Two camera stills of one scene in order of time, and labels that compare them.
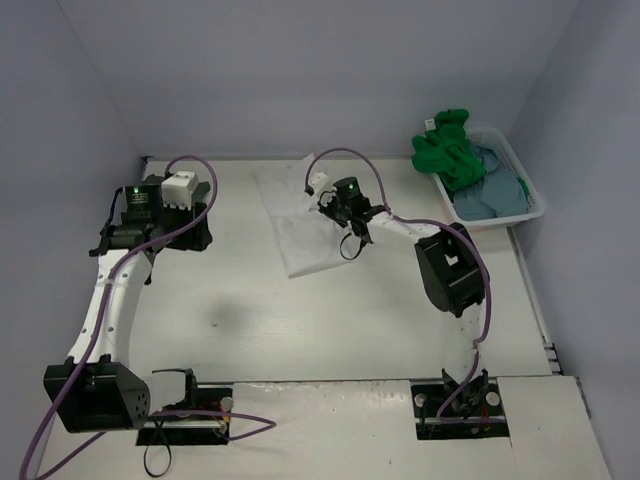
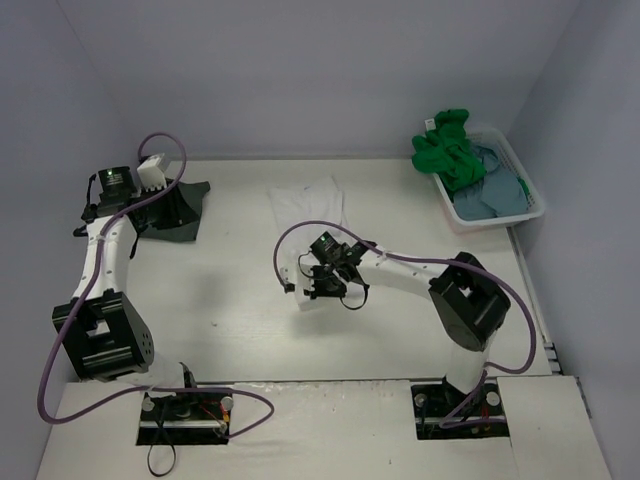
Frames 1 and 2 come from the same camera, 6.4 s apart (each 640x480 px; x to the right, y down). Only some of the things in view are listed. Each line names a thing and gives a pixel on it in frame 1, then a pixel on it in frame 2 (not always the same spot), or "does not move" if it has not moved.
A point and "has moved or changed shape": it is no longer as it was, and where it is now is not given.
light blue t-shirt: [498, 193] does not move
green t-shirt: [444, 150] does not move
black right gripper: [331, 208] to [325, 283]
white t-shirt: [305, 241] has moved or changed shape
